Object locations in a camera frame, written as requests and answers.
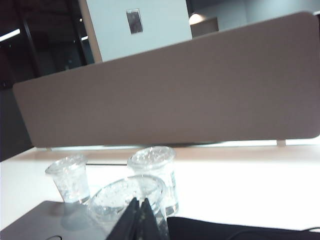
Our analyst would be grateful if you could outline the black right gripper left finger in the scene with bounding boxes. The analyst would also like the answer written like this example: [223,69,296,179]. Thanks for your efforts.
[106,197,141,240]

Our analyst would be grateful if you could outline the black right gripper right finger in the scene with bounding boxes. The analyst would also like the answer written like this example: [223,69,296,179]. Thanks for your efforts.
[138,197,171,240]

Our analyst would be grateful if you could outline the tall clear plastic cup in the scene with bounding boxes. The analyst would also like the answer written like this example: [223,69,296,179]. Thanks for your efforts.
[87,174,169,240]

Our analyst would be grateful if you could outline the medium clear plastic cup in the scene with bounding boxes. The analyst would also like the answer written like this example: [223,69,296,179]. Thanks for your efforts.
[126,145,180,216]

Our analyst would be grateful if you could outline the small clear plastic cup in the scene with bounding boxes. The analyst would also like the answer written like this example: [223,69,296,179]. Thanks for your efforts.
[44,153,91,205]

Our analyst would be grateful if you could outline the silver Dell laptop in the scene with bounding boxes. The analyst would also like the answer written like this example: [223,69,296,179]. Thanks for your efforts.
[0,200,114,240]

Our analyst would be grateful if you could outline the black mouse pad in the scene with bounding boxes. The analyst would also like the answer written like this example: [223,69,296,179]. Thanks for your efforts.
[166,216,320,240]

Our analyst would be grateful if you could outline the long brown desk divider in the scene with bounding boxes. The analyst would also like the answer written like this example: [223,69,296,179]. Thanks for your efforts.
[12,10,320,148]

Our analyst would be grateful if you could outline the white ceiling light strip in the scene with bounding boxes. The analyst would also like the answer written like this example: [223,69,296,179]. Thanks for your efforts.
[0,28,21,43]

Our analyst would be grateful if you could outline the metal wall plate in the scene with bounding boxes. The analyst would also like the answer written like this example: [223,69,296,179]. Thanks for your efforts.
[125,8,144,35]

